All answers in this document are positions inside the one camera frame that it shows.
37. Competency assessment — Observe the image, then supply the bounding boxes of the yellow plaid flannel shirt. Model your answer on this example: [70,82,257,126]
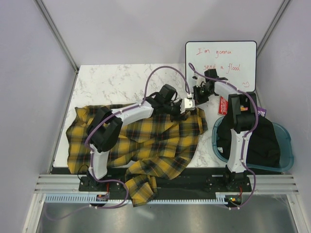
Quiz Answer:
[66,104,207,207]

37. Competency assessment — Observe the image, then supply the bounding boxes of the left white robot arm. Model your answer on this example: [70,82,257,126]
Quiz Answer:
[85,84,195,191]

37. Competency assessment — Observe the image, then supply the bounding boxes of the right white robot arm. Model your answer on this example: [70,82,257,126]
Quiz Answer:
[190,64,259,191]

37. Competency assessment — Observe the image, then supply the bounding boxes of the red card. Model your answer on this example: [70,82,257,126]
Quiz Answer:
[218,96,228,116]

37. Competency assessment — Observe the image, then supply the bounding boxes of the white dry-erase board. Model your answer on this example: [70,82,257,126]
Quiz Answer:
[185,41,257,92]

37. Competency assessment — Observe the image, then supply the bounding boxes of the black shirt in bin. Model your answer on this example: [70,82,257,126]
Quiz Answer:
[216,116,281,167]

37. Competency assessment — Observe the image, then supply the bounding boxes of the teal plastic bin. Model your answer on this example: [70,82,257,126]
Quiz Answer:
[212,117,294,172]

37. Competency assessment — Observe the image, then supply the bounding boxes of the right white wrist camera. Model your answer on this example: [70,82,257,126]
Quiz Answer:
[192,76,206,87]

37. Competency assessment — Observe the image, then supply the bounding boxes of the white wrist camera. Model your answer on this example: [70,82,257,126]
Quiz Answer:
[181,98,195,111]
[192,76,206,87]

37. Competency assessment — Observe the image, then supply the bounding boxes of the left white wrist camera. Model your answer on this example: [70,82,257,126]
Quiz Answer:
[181,98,195,111]

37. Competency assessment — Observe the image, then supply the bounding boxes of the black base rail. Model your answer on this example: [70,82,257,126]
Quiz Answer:
[79,168,252,194]

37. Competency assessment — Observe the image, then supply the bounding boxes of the white slotted cable duct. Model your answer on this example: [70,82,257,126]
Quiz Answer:
[44,192,241,204]

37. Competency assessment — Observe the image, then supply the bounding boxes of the aluminium frame rails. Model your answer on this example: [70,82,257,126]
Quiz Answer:
[35,174,299,195]

